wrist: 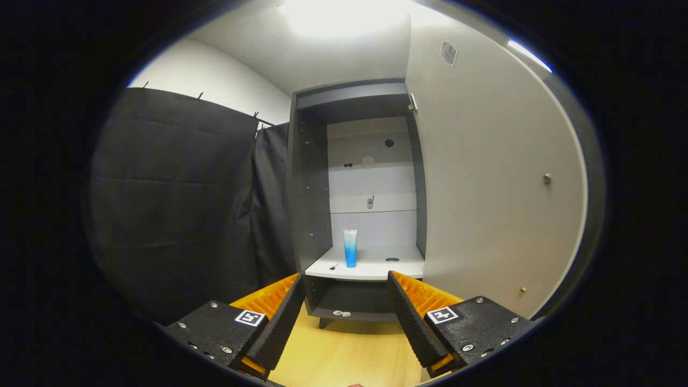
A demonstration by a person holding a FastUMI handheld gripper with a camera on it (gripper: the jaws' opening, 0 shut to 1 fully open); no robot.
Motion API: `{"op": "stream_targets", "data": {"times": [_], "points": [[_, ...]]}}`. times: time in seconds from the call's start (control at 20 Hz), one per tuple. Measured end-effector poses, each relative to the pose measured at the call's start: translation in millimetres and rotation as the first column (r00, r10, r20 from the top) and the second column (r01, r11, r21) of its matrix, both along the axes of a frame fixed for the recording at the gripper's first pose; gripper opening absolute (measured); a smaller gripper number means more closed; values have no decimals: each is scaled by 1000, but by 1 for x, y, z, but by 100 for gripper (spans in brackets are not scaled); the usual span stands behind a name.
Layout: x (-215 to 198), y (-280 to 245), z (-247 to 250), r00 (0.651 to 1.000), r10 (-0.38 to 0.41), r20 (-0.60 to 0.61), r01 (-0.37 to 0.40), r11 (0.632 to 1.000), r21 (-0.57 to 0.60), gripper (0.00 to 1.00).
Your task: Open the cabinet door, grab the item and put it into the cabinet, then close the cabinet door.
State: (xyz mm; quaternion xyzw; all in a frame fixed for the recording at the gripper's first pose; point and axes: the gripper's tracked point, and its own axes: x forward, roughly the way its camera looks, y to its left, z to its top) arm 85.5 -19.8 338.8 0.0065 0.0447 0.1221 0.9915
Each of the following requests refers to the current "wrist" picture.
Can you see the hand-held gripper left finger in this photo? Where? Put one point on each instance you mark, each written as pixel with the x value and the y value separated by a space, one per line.
pixel 282 322

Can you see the large bright ceiling light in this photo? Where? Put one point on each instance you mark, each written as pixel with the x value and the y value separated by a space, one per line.
pixel 344 16

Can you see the black backdrop cloth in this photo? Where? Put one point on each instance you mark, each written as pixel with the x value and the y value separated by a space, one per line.
pixel 177 215

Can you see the long ceiling light panel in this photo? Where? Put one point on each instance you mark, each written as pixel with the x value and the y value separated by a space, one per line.
pixel 529 54

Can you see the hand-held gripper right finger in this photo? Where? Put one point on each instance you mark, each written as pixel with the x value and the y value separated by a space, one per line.
pixel 411 317

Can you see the light grey cabinet shelf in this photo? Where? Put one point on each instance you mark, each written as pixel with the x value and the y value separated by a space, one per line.
pixel 371 266

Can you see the white and blue tube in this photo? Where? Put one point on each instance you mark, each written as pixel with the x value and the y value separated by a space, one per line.
pixel 350 250

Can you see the dark grey cabinet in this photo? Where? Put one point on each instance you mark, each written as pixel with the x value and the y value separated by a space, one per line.
pixel 312 188

